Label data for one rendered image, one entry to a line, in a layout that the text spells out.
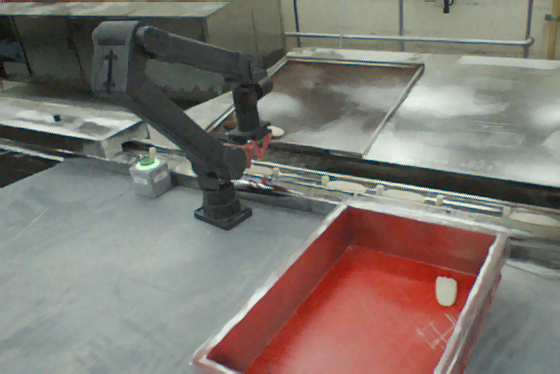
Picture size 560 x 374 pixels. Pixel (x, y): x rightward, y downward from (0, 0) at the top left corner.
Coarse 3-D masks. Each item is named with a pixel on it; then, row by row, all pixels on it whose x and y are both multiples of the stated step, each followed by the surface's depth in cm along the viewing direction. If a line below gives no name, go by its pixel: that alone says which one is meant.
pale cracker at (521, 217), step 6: (510, 216) 108; (516, 216) 108; (522, 216) 107; (528, 216) 107; (534, 216) 107; (540, 216) 107; (528, 222) 106; (534, 222) 105; (540, 222) 105; (546, 222) 105; (552, 222) 105; (558, 222) 105
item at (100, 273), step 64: (0, 192) 146; (64, 192) 143; (128, 192) 140; (192, 192) 137; (0, 256) 117; (64, 256) 115; (128, 256) 113; (192, 256) 111; (256, 256) 109; (0, 320) 98; (64, 320) 96; (128, 320) 95; (192, 320) 94; (512, 320) 87
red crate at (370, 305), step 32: (352, 256) 106; (384, 256) 105; (320, 288) 98; (352, 288) 97; (384, 288) 97; (416, 288) 96; (288, 320) 91; (320, 320) 91; (352, 320) 90; (384, 320) 89; (416, 320) 89; (448, 320) 88; (288, 352) 85; (320, 352) 84; (352, 352) 84; (384, 352) 83; (416, 352) 82
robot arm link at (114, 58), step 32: (96, 32) 88; (128, 32) 85; (96, 64) 88; (128, 64) 85; (128, 96) 87; (160, 96) 96; (160, 128) 99; (192, 128) 106; (192, 160) 115; (224, 160) 114
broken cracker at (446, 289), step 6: (438, 276) 97; (444, 276) 97; (438, 282) 96; (444, 282) 95; (450, 282) 95; (456, 282) 95; (438, 288) 94; (444, 288) 94; (450, 288) 94; (456, 288) 94; (438, 294) 93; (444, 294) 93; (450, 294) 92; (456, 294) 93; (438, 300) 92; (444, 300) 91; (450, 300) 91
